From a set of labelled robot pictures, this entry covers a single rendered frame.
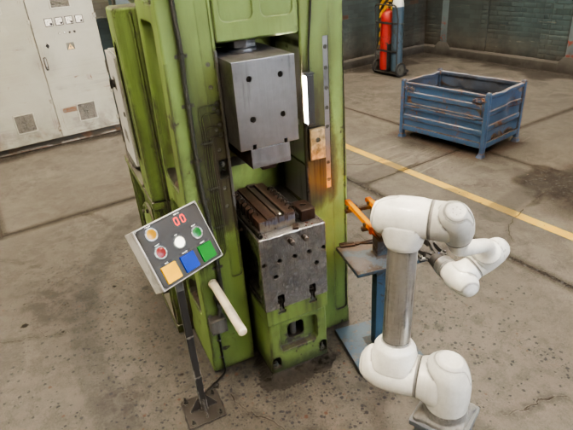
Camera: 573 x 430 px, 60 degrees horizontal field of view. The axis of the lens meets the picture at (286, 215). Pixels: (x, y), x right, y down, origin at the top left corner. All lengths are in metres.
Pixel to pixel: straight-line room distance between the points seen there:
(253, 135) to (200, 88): 0.31
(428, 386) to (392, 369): 0.13
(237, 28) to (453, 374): 1.64
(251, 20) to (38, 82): 5.33
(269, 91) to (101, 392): 1.96
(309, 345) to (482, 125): 3.58
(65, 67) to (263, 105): 5.38
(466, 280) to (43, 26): 6.30
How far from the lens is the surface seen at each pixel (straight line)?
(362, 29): 10.58
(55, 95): 7.48
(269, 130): 2.32
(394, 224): 1.62
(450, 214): 1.57
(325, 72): 2.56
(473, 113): 5.87
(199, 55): 2.29
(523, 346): 3.36
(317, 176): 2.70
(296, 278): 2.66
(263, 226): 2.49
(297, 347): 2.97
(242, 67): 2.21
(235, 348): 3.04
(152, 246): 2.13
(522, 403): 3.03
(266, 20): 2.39
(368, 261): 2.72
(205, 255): 2.24
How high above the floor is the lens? 2.16
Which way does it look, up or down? 28 degrees down
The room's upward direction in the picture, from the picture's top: 4 degrees counter-clockwise
